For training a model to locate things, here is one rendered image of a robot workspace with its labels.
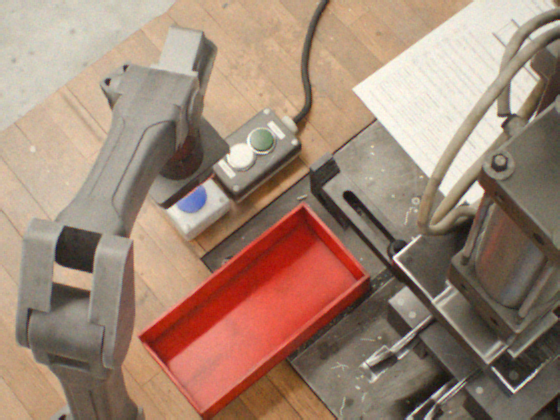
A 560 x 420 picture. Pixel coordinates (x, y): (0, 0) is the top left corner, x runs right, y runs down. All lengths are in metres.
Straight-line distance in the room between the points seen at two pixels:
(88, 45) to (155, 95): 1.48
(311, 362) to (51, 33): 1.40
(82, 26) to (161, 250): 1.24
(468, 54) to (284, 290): 0.39
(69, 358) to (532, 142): 0.47
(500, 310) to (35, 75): 1.71
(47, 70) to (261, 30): 1.11
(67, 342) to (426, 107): 0.65
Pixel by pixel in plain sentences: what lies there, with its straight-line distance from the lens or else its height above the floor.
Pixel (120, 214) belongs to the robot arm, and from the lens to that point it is 1.04.
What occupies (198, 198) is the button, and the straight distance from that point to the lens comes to 1.44.
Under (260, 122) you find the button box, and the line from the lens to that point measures 1.48.
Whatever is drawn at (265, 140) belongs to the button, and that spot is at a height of 0.94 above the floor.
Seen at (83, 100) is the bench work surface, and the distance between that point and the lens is 1.56.
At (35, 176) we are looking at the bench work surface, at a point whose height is 0.90.
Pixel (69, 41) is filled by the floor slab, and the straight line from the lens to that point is 2.63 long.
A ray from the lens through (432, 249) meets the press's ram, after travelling 1.21.
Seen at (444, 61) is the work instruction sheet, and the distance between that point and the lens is 1.55.
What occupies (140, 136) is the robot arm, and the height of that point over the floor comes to 1.28.
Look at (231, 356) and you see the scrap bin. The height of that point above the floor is 0.90.
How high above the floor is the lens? 2.29
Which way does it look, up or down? 71 degrees down
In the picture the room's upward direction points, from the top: 8 degrees counter-clockwise
